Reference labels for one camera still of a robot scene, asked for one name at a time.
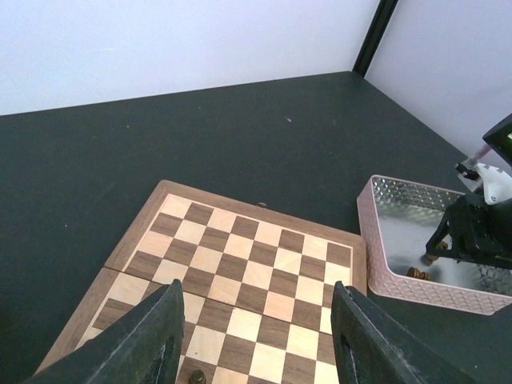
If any pink tin box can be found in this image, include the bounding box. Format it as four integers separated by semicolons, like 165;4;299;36
357;175;511;315

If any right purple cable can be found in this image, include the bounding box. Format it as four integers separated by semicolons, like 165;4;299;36
467;144;493;165

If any dark chess piece thirteenth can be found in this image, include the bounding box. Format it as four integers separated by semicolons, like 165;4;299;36
188;370;207;384

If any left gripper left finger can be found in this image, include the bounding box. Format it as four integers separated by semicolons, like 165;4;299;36
25;279;185;383

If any wooden chess board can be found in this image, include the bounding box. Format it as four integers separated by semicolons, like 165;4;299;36
42;181;366;383

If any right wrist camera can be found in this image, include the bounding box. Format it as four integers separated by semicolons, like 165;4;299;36
455;158;511;206

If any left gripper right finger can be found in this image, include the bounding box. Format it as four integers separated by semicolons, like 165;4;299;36
331;282;476;384

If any dark chess pieces pile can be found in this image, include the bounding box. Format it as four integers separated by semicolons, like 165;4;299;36
406;239;449;281

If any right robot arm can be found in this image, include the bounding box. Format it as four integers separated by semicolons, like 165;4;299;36
422;116;511;270

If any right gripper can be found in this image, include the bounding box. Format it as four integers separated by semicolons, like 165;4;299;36
426;194;511;269

